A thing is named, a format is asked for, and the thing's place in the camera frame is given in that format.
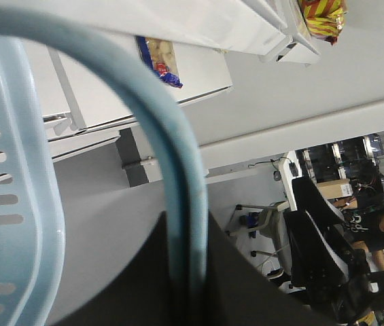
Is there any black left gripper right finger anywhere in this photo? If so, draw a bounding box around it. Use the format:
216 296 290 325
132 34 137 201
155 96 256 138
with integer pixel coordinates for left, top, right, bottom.
205 214 336 326

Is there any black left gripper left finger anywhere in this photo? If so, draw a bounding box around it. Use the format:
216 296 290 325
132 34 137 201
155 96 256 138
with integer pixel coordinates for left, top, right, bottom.
56 211 171 326

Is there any light blue plastic basket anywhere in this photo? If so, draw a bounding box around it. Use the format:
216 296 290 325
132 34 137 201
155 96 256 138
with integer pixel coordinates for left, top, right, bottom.
0 5 209 326

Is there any grey office chair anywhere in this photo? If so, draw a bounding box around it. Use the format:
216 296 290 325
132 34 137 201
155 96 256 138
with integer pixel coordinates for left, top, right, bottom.
224 202 292 287

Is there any dark wooden display stand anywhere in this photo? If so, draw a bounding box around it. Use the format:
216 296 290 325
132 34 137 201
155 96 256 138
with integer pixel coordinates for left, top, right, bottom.
284 177 384 325

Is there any person in black shirt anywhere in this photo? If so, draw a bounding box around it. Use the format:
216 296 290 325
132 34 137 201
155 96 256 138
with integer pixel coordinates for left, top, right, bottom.
341 194 384 271

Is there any blue snack bag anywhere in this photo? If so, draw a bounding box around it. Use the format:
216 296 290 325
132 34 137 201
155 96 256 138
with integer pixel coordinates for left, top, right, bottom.
135 36 183 89

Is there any red yellow striped snack bag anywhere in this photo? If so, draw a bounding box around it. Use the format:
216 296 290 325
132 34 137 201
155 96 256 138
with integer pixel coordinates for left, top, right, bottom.
298 0 347 46

